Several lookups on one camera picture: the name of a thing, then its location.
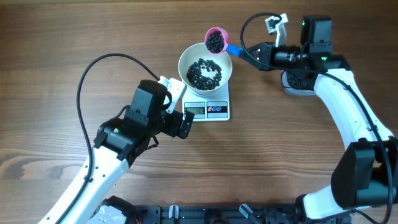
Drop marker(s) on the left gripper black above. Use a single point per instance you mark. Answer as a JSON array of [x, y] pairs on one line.
[[176, 123]]

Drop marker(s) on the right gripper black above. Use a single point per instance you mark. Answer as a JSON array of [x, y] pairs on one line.
[[267, 56]]

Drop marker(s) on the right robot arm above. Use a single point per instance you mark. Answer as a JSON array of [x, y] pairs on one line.
[[366, 175]]

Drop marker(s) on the black beans in bowl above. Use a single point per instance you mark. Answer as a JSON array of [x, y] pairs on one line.
[[204, 74]]

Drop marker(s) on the white digital kitchen scale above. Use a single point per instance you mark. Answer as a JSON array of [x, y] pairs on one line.
[[208, 108]]

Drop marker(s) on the white bowl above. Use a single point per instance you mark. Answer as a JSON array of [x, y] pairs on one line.
[[192, 55]]

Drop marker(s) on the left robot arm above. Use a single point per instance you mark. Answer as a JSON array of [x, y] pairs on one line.
[[118, 142]]

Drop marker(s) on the clear plastic container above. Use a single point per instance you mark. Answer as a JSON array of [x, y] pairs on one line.
[[291, 91]]

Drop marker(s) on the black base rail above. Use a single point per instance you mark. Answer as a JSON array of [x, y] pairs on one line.
[[214, 214]]

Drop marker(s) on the pink scoop with blue handle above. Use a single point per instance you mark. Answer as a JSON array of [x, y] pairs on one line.
[[231, 49]]

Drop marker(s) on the black beans in scoop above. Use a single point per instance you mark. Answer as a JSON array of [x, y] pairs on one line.
[[215, 42]]

